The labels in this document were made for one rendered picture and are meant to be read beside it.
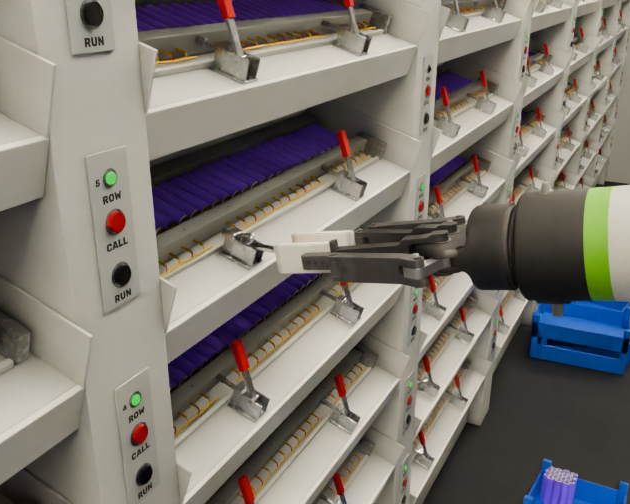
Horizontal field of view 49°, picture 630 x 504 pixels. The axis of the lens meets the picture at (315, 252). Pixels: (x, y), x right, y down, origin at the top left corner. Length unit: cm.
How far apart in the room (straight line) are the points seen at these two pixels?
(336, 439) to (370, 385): 16
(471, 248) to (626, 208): 12
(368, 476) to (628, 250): 88
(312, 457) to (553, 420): 126
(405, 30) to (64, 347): 72
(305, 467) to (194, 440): 30
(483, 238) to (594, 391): 183
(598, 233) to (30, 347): 44
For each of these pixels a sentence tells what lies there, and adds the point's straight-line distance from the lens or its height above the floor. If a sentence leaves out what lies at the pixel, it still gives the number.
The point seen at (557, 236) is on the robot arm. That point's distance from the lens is 57.
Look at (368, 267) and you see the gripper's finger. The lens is 61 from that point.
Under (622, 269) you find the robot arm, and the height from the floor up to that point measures 102.
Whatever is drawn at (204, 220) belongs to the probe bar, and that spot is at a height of 98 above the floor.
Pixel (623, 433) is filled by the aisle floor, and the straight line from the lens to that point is 224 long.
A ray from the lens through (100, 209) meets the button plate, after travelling 53.
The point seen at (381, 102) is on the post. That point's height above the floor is 103.
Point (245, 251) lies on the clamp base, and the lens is 73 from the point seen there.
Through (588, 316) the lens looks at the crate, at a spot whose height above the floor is 10.
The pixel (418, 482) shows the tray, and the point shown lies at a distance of 165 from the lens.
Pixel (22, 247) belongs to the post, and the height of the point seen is 104.
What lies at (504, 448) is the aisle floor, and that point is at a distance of 207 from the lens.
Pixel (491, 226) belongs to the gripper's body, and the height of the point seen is 103.
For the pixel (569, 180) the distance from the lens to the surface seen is 325.
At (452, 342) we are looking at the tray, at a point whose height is 37.
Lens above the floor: 122
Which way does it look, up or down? 22 degrees down
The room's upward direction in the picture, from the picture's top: straight up
